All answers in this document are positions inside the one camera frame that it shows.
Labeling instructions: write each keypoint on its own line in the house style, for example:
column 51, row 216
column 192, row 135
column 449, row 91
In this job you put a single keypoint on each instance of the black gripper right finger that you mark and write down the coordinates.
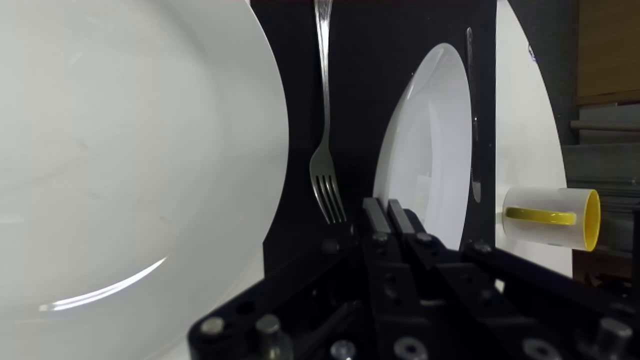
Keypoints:
column 453, row 300

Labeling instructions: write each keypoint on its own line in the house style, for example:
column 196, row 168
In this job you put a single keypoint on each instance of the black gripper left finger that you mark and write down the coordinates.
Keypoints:
column 380, row 292

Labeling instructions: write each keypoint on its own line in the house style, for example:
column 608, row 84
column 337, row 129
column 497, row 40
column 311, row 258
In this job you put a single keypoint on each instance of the smaller white plate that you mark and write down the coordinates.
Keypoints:
column 426, row 161

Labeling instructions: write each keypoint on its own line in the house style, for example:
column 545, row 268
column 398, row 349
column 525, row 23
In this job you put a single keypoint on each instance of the silver fork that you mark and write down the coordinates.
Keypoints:
column 325, row 166

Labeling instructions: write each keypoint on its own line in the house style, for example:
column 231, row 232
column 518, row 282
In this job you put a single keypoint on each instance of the black place mat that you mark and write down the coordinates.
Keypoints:
column 360, row 101

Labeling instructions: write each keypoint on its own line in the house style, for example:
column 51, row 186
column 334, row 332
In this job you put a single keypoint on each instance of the larger white plate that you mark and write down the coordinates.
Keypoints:
column 132, row 166

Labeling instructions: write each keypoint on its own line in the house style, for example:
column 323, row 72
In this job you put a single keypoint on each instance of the white mug yellow inside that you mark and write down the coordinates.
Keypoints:
column 541, row 232

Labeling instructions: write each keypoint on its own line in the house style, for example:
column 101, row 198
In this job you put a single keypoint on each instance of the round white table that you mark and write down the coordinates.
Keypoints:
column 526, row 133

